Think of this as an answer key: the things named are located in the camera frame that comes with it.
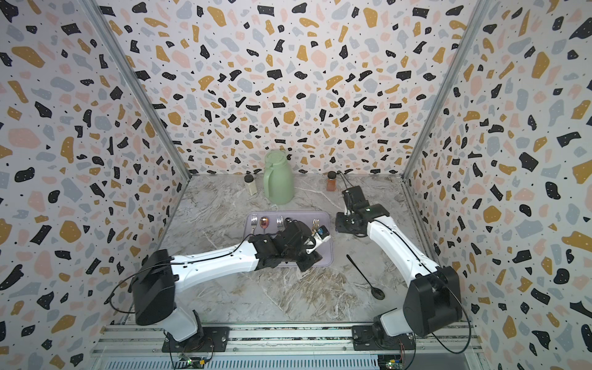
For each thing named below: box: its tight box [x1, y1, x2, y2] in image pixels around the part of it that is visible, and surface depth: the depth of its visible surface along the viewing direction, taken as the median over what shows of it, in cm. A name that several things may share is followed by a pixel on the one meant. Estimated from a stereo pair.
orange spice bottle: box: [326, 170, 337, 192], surface depth 115 cm
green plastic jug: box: [263, 148, 295, 206], surface depth 97 cm
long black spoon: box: [346, 253, 386, 300], surface depth 85 cm
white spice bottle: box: [243, 174, 258, 196], surface depth 112 cm
